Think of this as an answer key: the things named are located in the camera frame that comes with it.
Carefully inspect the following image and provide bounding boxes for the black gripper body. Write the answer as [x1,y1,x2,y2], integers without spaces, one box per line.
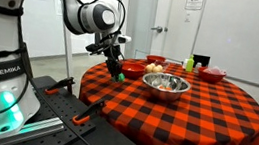
[85,43,121,70]

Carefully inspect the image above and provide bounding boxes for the green broccoli toy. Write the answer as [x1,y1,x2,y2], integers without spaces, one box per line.
[116,73,125,83]

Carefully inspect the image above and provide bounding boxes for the red tomato toy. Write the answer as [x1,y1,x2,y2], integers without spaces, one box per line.
[158,85,173,91]

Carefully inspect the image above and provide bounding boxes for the red bowl near front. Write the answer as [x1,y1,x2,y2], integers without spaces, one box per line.
[122,62,145,79]

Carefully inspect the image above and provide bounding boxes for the red bowl with dark contents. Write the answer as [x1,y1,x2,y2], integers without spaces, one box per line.
[146,55,166,63]

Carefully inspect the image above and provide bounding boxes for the silver metal bowl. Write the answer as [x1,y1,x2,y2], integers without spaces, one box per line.
[143,72,191,102]

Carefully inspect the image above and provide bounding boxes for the red bowl with pink contents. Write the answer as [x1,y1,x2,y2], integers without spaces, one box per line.
[198,66,225,84]

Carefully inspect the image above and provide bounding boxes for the black orange clamp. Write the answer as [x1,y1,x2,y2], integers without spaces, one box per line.
[72,98,105,125]
[44,77,75,95]

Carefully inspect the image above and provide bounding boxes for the small white bottle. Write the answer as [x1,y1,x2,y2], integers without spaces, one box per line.
[183,59,189,69]

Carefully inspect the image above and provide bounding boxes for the green plastic bottle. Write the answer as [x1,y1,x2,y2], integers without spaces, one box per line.
[185,55,195,72]

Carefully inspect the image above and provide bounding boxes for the white door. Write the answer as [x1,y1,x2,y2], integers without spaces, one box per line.
[150,0,207,63]

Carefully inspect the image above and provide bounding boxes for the paper sign on door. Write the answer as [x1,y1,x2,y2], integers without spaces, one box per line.
[184,0,205,11]

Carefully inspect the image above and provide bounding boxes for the red black checkered tablecloth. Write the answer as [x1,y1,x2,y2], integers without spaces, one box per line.
[79,63,259,145]

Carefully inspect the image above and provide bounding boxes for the silver door handle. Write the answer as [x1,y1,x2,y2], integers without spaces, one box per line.
[151,26,168,33]

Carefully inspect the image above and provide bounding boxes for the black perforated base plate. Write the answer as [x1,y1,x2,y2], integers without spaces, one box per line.
[14,76,136,145]

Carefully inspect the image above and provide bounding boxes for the black wall tray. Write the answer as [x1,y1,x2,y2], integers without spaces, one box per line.
[193,55,210,67]

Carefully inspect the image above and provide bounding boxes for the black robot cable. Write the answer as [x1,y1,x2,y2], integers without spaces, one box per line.
[0,0,122,145]

